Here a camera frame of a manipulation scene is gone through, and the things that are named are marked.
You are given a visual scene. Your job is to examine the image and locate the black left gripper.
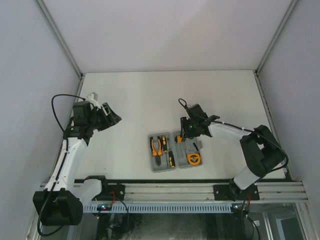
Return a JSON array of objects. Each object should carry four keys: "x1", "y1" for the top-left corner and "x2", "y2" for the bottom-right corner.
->
[{"x1": 87, "y1": 103, "x2": 121, "y2": 132}]

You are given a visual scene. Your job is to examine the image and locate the orange hex key set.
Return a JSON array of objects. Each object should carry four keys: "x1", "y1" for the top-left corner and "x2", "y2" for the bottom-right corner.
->
[{"x1": 175, "y1": 135, "x2": 184, "y2": 143}]

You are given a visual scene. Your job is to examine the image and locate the grey plastic tool case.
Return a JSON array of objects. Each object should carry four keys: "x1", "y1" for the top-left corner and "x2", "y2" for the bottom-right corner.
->
[{"x1": 148, "y1": 131, "x2": 203, "y2": 173}]

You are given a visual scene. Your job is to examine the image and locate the orange tape measure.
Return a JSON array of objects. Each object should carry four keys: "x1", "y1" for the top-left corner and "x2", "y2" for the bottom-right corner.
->
[{"x1": 186, "y1": 142, "x2": 202, "y2": 166}]

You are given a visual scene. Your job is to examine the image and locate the short yellow black screwdriver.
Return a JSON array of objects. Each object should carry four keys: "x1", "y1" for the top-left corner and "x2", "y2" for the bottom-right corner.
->
[{"x1": 168, "y1": 150, "x2": 176, "y2": 168}]

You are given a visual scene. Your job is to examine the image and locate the orange black pliers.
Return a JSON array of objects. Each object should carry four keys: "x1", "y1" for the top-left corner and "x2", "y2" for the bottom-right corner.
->
[{"x1": 149, "y1": 136, "x2": 163, "y2": 167}]

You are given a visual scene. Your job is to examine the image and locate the long black yellow screwdriver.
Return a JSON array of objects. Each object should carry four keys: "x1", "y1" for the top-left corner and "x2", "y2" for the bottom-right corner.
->
[{"x1": 160, "y1": 135, "x2": 168, "y2": 155}]

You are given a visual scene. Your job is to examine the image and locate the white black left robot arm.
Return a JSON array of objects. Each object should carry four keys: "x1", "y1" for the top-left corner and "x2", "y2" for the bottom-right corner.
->
[{"x1": 32, "y1": 99, "x2": 121, "y2": 227}]

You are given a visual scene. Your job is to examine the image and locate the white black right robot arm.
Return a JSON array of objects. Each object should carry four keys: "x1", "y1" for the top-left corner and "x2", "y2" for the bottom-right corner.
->
[{"x1": 178, "y1": 98, "x2": 289, "y2": 200}]

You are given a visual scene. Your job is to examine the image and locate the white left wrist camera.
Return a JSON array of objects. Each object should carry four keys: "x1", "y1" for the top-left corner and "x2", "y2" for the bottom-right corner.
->
[{"x1": 85, "y1": 92, "x2": 102, "y2": 110}]

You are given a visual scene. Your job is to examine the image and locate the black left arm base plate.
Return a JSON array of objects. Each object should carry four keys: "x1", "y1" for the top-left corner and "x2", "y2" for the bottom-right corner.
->
[{"x1": 95, "y1": 183, "x2": 126, "y2": 201}]

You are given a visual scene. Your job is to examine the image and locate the grey slotted cable duct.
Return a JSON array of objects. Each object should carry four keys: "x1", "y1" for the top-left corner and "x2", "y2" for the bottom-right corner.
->
[{"x1": 83, "y1": 202, "x2": 233, "y2": 214}]

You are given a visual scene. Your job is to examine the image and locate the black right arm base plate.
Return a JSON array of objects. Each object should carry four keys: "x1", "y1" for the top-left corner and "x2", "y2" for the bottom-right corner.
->
[{"x1": 213, "y1": 184, "x2": 260, "y2": 202}]

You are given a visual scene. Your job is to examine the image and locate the black right camera cable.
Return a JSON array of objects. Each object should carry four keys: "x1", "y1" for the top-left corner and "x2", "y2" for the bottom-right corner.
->
[{"x1": 177, "y1": 97, "x2": 289, "y2": 173}]

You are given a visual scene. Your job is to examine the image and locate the aluminium front rail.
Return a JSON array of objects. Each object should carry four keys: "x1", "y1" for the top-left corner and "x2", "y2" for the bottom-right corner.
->
[{"x1": 117, "y1": 182, "x2": 309, "y2": 203}]

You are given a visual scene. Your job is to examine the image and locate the left aluminium frame post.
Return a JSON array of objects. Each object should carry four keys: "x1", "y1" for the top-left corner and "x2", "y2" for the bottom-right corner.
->
[{"x1": 34, "y1": 0, "x2": 83, "y2": 79}]

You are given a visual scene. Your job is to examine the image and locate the aluminium frame post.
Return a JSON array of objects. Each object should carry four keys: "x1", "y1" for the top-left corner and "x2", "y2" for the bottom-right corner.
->
[
  {"x1": 255, "y1": 0, "x2": 300, "y2": 75},
  {"x1": 34, "y1": 0, "x2": 83, "y2": 79}
]

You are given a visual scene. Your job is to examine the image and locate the right aluminium frame post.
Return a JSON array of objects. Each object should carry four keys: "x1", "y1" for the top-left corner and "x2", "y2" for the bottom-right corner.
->
[{"x1": 255, "y1": 0, "x2": 300, "y2": 75}]

